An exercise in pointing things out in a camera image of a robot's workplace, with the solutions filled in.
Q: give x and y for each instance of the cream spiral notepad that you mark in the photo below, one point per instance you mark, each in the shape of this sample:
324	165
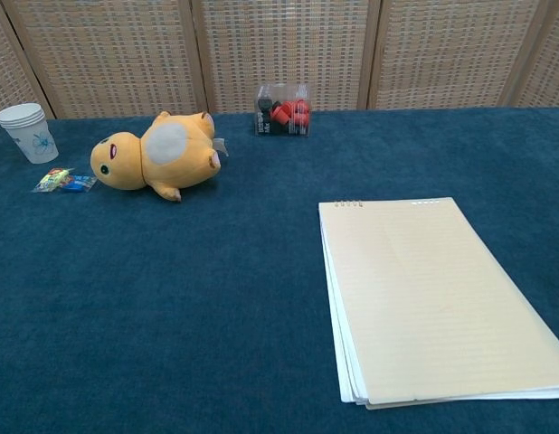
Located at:
433	294

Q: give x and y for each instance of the clear box of red parts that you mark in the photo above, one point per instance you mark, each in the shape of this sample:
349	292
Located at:
284	113

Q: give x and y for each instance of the yellow plush toy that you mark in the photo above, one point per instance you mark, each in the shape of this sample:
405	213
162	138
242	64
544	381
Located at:
171	158

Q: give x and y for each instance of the teal tablecloth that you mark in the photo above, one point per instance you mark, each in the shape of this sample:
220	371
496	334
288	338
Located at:
171	294

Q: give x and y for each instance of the woven folding screen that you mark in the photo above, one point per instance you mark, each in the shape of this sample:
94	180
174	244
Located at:
284	45

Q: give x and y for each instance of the blue candy packet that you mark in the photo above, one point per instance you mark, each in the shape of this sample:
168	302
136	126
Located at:
78	183

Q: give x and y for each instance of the yellow candy packet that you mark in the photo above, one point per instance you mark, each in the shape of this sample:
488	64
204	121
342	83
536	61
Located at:
51	180

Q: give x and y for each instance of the white paper cup stack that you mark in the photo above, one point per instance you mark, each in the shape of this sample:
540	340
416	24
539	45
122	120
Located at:
33	135

